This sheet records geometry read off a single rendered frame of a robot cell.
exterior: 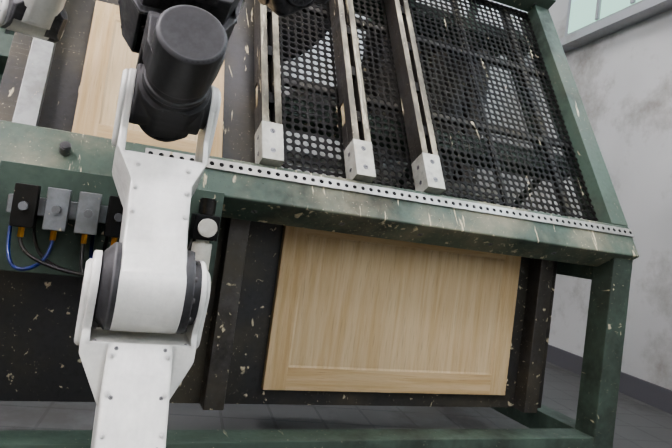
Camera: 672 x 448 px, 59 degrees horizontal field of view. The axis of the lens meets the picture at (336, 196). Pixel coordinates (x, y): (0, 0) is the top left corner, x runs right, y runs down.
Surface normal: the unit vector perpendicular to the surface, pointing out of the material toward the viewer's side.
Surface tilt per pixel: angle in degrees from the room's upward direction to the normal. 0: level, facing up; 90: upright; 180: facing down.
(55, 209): 90
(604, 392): 90
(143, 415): 64
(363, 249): 90
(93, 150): 60
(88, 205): 90
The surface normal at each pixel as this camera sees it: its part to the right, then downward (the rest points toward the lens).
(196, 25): 0.40, -0.39
